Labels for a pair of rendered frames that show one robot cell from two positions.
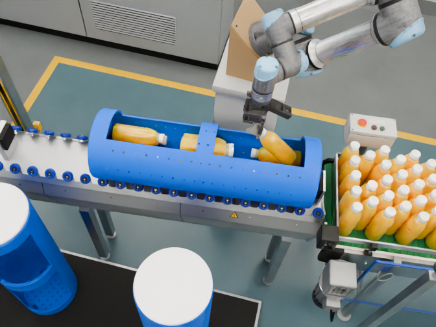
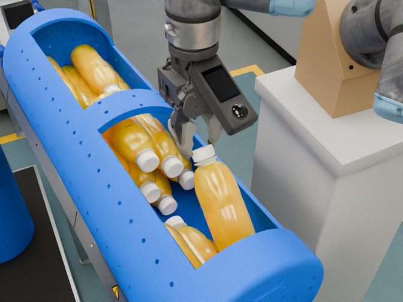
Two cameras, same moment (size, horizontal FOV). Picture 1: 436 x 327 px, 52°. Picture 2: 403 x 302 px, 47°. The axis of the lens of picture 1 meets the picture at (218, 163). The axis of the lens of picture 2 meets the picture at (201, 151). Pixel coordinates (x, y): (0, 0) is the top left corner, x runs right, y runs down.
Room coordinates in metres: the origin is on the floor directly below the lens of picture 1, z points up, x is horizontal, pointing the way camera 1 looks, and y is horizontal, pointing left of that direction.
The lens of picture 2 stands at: (0.74, -0.60, 1.77)
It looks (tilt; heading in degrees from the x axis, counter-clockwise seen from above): 44 degrees down; 55
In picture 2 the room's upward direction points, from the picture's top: straight up
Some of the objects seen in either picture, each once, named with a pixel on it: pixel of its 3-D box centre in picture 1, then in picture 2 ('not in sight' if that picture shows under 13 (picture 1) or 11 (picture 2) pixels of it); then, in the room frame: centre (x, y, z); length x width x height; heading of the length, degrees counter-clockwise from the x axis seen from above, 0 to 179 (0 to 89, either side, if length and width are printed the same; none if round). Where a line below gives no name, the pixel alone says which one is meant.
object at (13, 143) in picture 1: (7, 141); (21, 23); (1.06, 0.90, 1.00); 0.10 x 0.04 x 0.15; 177
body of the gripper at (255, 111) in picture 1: (257, 106); (191, 72); (1.06, -0.12, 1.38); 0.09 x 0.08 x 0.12; 87
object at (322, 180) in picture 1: (318, 187); not in sight; (0.98, -0.43, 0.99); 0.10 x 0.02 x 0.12; 177
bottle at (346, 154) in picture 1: (347, 159); not in sight; (1.14, -0.56, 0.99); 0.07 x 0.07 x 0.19
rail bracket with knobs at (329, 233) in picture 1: (327, 237); not in sight; (0.78, -0.46, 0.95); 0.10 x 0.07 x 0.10; 177
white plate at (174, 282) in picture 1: (173, 284); not in sight; (0.50, 0.11, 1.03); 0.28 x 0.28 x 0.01
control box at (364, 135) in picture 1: (369, 131); not in sight; (1.26, -0.65, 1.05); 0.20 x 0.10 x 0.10; 87
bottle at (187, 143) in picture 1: (205, 148); (125, 130); (1.01, 0.06, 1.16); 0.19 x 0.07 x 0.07; 87
